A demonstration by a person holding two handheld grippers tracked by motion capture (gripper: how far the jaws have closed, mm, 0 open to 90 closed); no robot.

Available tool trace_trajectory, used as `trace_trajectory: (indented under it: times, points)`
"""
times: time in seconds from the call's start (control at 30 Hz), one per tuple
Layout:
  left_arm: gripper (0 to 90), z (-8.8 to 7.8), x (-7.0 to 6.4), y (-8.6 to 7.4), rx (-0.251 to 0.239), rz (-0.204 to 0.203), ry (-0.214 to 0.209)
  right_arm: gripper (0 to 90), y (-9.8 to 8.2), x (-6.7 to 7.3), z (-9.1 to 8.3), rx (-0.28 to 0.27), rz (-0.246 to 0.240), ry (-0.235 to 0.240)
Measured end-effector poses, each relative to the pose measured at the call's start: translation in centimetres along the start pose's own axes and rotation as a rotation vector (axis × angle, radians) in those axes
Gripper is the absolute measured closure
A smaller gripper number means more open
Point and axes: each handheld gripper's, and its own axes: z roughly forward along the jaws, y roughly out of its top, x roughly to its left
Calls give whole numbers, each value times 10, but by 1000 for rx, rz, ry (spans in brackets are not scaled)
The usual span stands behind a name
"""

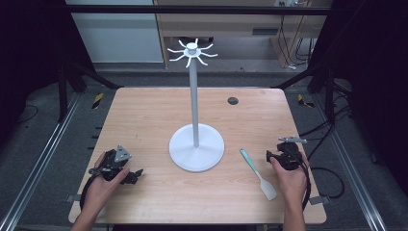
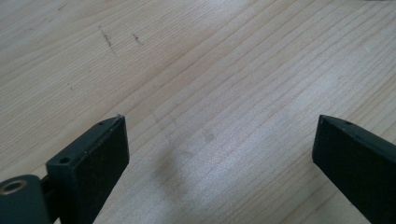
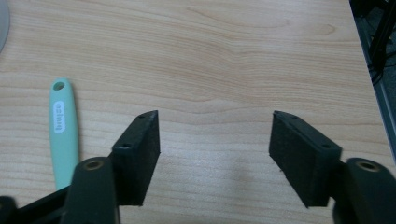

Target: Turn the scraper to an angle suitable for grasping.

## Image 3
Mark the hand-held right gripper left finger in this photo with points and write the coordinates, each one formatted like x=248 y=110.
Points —
x=138 y=161

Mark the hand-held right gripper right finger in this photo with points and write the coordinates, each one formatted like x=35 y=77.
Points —
x=300 y=161

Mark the grey round plate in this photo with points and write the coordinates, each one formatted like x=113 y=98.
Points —
x=3 y=25

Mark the metal frame rail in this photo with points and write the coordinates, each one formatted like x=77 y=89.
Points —
x=378 y=81

